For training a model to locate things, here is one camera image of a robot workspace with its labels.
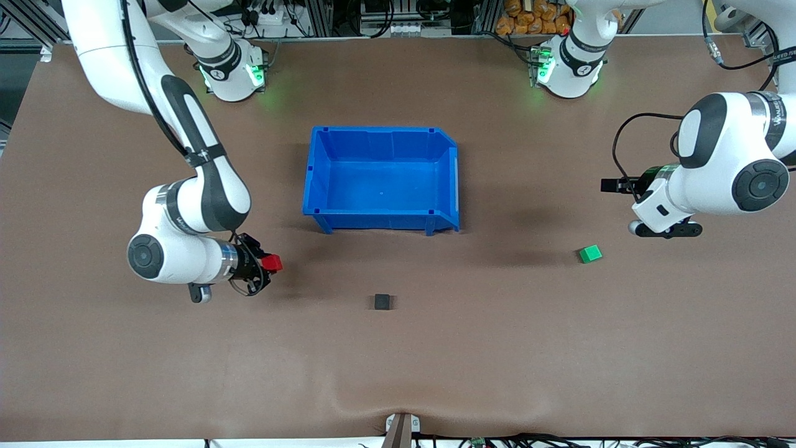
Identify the blue plastic storage bin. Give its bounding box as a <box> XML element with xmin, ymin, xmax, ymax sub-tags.
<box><xmin>302</xmin><ymin>126</ymin><xmax>461</xmax><ymax>236</ymax></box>

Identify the orange snack packets pile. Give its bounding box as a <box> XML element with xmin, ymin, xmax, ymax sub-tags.
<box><xmin>496</xmin><ymin>0</ymin><xmax>572</xmax><ymax>36</ymax></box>

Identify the white power strip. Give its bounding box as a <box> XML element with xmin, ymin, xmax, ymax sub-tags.
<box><xmin>246</xmin><ymin>0</ymin><xmax>299</xmax><ymax>29</ymax></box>

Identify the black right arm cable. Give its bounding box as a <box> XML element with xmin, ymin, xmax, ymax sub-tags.
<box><xmin>121</xmin><ymin>0</ymin><xmax>190</xmax><ymax>156</ymax></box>

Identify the aluminium frame profile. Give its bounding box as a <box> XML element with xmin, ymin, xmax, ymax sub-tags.
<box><xmin>743</xmin><ymin>19</ymin><xmax>781</xmax><ymax>54</ymax></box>

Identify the brown camera mount pole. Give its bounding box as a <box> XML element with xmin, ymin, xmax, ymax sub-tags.
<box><xmin>381</xmin><ymin>414</ymin><xmax>414</xmax><ymax>448</ymax></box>

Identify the grey metal clamp bracket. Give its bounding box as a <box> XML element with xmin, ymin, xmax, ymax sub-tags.
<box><xmin>384</xmin><ymin>412</ymin><xmax>422</xmax><ymax>436</ymax></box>

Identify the metal table edge rail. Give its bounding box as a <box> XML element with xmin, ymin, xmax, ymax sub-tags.
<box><xmin>40</xmin><ymin>34</ymin><xmax>756</xmax><ymax>47</ymax></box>

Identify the aluminium frame strut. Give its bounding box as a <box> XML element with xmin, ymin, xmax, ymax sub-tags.
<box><xmin>0</xmin><ymin>0</ymin><xmax>69</xmax><ymax>44</ymax></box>

